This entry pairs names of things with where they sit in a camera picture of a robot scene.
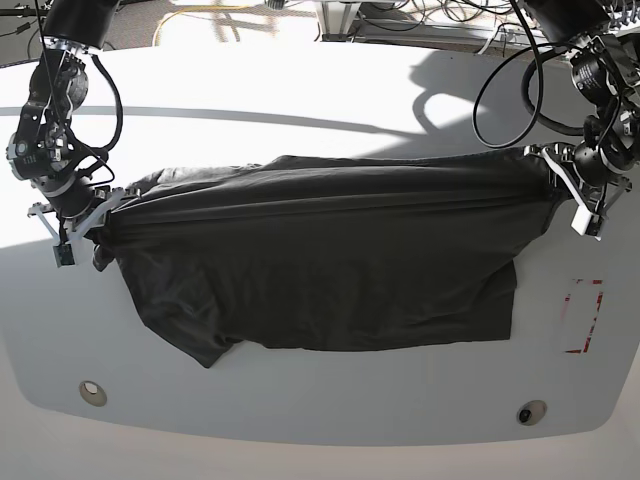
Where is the black tripod stand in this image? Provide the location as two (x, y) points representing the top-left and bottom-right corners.
(1, 16), (37, 64)

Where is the aluminium frame post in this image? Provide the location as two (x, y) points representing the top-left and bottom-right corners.
(313, 1), (362, 41)

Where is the dark grey T-shirt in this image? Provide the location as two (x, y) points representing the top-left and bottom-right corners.
(100, 148), (567, 367)

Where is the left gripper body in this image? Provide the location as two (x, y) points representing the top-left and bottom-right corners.
(524, 142), (633, 220)

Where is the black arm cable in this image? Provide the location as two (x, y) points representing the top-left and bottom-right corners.
(472, 42), (586, 150)
(69, 54), (124, 184)

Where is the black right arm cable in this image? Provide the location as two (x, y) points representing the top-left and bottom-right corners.
(69, 54), (124, 184)

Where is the right table grommet hole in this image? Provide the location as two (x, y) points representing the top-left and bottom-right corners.
(516, 400), (547, 426)

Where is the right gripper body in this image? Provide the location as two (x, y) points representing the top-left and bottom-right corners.
(27, 182), (138, 245)

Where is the yellow cable on floor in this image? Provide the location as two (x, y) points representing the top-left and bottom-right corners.
(152, 2), (256, 47)

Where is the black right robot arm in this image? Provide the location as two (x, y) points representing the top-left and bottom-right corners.
(6, 1), (136, 271)

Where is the black cable bundle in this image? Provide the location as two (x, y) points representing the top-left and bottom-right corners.
(399, 0), (516, 24)

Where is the red tape rectangle marking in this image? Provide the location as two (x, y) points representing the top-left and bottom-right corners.
(557, 278), (604, 354)

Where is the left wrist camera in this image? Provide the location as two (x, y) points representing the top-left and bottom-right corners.
(571, 206), (606, 241)

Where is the table grommet hole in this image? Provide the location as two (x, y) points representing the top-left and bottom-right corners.
(78, 380), (108, 407)
(516, 400), (547, 426)

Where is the aluminium rail with cables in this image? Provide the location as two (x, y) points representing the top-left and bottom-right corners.
(359, 19), (601, 74)

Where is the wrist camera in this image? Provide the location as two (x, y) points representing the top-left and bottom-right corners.
(571, 206), (606, 241)
(53, 242), (76, 268)

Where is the left table grommet hole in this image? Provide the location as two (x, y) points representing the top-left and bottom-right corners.
(78, 380), (108, 407)

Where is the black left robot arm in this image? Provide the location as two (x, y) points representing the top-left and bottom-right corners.
(521, 1), (639, 230)

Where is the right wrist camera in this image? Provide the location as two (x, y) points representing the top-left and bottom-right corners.
(53, 242), (76, 268)

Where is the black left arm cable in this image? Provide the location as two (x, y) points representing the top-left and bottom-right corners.
(472, 42), (586, 150)

